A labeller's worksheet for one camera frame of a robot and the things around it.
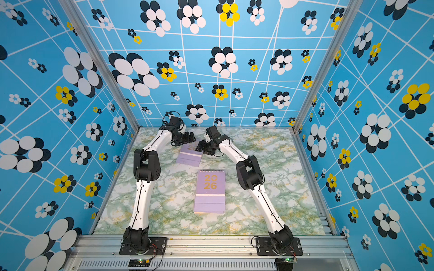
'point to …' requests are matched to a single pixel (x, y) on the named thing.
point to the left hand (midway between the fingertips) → (192, 139)
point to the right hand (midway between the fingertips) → (200, 149)
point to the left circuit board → (139, 262)
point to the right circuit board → (286, 263)
